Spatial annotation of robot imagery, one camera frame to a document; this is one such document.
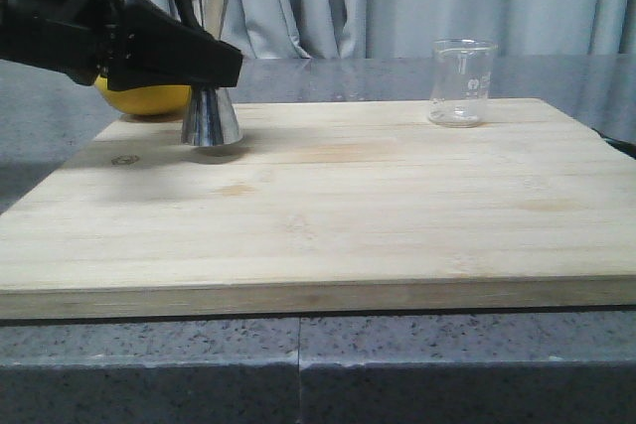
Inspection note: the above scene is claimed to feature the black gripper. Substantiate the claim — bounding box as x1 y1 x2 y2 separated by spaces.
1 0 242 91

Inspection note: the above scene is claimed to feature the steel double jigger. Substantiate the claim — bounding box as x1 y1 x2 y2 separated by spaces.
168 0 242 147

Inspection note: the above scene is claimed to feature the yellow lemon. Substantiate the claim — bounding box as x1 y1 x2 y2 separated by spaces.
94 76 191 116

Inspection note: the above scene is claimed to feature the wooden cutting board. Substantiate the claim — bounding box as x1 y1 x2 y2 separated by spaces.
1 98 635 319

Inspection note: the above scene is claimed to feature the clear glass beaker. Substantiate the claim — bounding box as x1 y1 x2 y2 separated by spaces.
428 39 498 128

